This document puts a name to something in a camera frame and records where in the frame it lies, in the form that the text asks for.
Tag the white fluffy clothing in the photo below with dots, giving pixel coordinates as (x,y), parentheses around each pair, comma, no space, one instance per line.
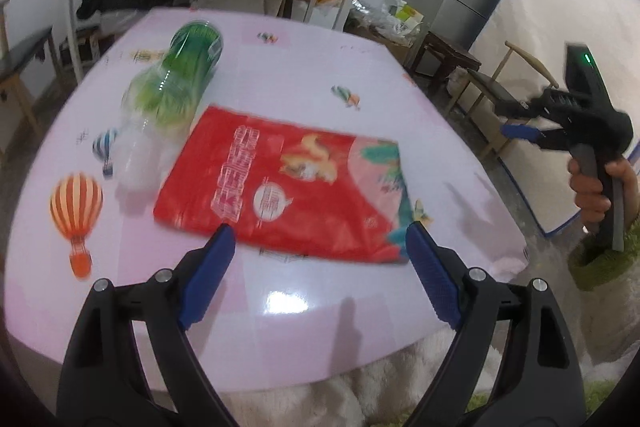
(320,402)

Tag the person's right forearm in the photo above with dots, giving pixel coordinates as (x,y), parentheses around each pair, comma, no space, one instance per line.
(600,267)

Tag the green plastic bottle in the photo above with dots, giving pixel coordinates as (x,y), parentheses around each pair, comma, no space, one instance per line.
(185,62)

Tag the wooden chair with curved back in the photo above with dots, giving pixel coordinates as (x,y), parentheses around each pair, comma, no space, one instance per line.
(487,87)

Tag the person's right hand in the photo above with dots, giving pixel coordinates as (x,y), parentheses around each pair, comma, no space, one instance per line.
(587,197)

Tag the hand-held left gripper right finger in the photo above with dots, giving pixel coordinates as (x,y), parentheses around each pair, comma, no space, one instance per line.
(435,277)

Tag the white box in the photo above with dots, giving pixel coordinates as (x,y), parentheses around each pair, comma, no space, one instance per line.
(305,13)

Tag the dark wooden stool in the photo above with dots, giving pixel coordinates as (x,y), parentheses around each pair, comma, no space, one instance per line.
(450,49)

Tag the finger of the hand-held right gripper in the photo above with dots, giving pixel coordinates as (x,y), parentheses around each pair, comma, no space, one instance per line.
(520,132)
(515,107)

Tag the red snack bag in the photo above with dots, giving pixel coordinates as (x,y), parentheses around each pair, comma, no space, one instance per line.
(300,207)

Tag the dark cloth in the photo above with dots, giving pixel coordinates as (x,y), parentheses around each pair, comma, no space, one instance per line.
(105,2)

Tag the pile of clear plastic bags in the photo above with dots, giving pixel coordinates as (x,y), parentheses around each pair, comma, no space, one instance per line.
(370,14)

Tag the cream mattress with blue edge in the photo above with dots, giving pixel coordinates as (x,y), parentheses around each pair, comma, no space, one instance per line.
(540,7)

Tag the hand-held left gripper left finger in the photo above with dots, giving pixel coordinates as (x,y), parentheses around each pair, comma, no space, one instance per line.
(207,277)

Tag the white and green printed bag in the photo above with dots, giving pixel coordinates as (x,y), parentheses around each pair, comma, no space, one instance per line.
(407,12)

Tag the wooden chair with dark seat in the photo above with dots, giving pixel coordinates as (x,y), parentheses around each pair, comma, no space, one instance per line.
(25,52)

